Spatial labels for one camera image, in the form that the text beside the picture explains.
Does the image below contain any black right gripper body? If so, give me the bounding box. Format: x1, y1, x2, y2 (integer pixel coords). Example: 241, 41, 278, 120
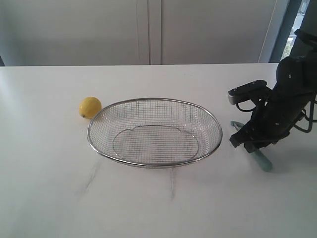
244, 58, 317, 146

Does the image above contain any teal handled peeler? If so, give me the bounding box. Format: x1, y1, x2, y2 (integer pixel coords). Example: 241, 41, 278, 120
230, 121, 273, 172

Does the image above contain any yellow lemon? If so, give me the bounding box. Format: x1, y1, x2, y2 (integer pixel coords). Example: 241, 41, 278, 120
79, 97, 102, 119

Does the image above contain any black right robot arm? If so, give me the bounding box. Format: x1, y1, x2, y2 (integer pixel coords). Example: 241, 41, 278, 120
228, 29, 317, 153

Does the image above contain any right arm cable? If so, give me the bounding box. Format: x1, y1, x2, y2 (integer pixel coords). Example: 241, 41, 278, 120
293, 96, 317, 132

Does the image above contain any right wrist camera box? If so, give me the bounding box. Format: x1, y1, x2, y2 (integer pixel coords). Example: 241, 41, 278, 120
228, 80, 268, 105

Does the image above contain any oval metal wire basket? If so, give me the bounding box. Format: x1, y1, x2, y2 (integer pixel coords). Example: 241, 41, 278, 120
87, 98, 223, 168

